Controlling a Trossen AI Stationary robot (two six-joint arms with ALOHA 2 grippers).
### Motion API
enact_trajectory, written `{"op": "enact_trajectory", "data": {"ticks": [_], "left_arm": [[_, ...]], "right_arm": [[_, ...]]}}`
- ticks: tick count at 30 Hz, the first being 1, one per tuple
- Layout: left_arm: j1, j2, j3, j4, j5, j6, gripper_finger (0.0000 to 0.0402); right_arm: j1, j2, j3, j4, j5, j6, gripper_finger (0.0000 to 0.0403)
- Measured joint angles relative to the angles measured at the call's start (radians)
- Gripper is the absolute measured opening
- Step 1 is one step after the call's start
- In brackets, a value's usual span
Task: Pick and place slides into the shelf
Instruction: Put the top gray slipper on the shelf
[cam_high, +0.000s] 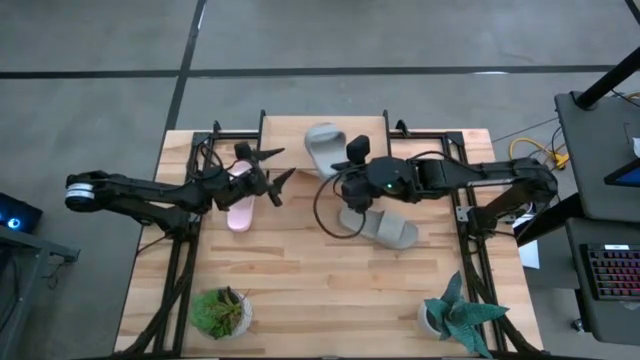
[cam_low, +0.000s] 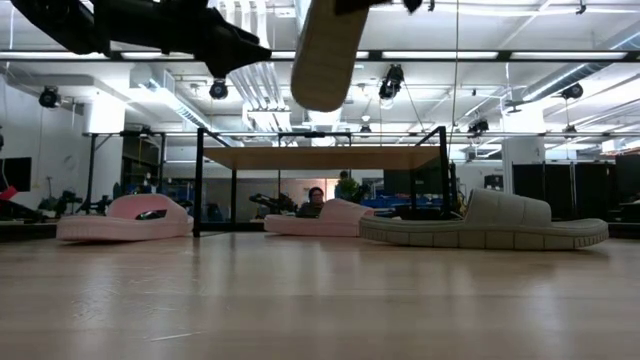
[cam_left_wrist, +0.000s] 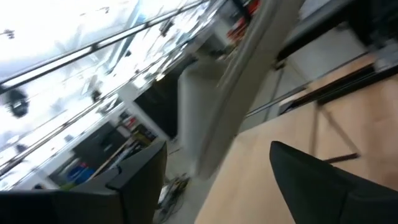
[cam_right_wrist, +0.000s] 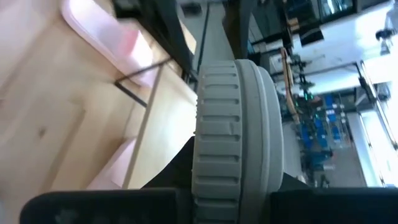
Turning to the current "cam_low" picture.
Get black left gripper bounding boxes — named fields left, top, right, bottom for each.
left=92, top=0, right=274, bottom=79

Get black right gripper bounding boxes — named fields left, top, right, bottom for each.
left=333, top=0, right=424, bottom=15

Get grey rubber slide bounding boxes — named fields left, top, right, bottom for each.
left=358, top=188, right=611, bottom=252
left=289, top=0, right=372, bottom=114

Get pink rubber slide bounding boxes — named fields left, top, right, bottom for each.
left=263, top=197, right=376, bottom=239
left=55, top=193, right=195, bottom=243

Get person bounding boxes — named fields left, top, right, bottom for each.
left=295, top=186, right=326, bottom=219

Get background potted green plant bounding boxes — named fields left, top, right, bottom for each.
left=333, top=170, right=372, bottom=202

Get black room divider panels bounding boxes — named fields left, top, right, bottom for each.
left=512, top=160, right=617, bottom=222

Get black neighbouring rig frame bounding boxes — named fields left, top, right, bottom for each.
left=82, top=128, right=640, bottom=215

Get wooden shelf with black frame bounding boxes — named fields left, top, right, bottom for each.
left=192, top=125, right=454, bottom=239

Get black wall monitor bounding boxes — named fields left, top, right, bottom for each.
left=0, top=157, right=33, bottom=193

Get black metal table frame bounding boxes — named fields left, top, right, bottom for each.
left=0, top=219, right=640, bottom=244

